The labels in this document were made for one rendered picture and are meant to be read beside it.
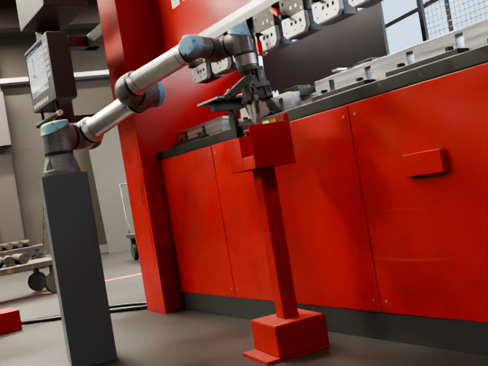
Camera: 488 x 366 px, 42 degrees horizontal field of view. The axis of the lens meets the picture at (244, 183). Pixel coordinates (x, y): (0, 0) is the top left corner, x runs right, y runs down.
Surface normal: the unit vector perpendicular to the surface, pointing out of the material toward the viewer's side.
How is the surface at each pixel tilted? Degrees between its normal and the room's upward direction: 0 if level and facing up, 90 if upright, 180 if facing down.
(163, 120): 90
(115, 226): 77
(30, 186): 90
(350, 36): 90
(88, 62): 90
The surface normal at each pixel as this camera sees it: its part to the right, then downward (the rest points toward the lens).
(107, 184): 0.31, -0.29
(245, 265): -0.83, 0.13
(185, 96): 0.53, -0.10
